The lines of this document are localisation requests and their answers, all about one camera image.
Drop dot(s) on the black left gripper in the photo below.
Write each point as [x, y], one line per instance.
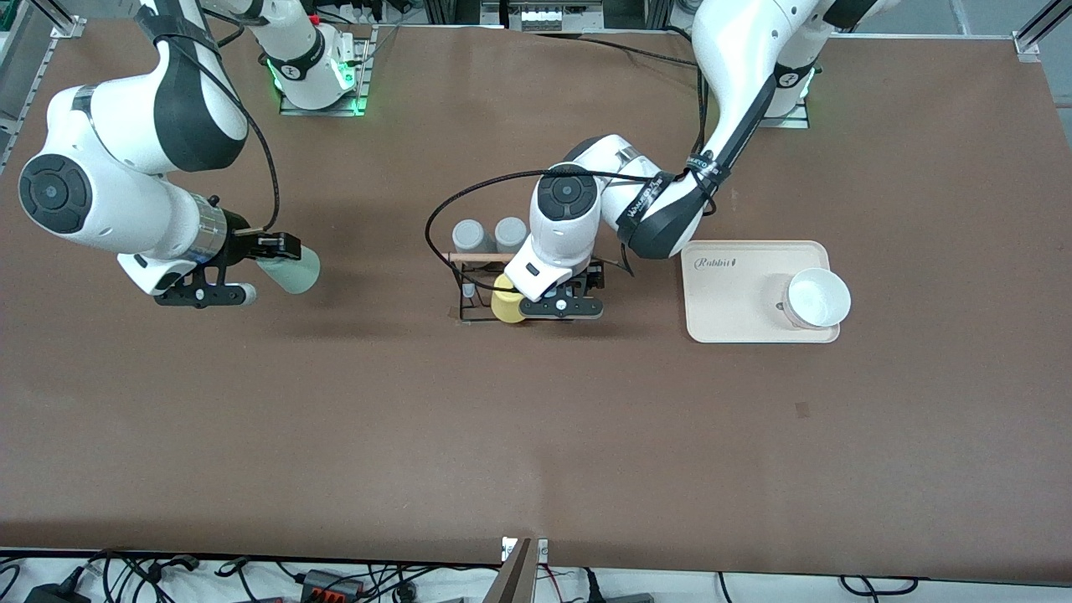
[593, 276]

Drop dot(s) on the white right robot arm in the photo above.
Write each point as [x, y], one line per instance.
[109, 193]

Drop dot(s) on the cream plastic tray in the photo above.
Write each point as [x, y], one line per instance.
[737, 301]

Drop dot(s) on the aluminium frame rail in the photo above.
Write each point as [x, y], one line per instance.
[1051, 21]
[17, 84]

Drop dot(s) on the grey cup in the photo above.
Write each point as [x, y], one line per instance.
[470, 237]
[511, 233]

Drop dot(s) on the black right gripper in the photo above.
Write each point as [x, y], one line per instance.
[240, 244]

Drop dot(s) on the mint green cup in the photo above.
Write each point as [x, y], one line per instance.
[295, 272]

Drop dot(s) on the black power adapter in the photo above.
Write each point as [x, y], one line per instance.
[54, 595]

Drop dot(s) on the white power strip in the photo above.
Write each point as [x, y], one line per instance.
[544, 18]

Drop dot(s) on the white bowl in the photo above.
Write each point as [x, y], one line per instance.
[816, 297]

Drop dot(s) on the black connector block red levers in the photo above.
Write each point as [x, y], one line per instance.
[331, 584]

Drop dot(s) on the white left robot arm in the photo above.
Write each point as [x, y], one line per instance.
[737, 50]

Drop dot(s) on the silver corner bracket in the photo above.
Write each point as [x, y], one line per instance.
[1027, 46]
[69, 28]

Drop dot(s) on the brown table mat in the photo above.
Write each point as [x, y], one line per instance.
[536, 435]

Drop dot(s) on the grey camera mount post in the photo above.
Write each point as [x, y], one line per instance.
[512, 582]

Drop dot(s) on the yellow cup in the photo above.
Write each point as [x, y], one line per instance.
[502, 306]

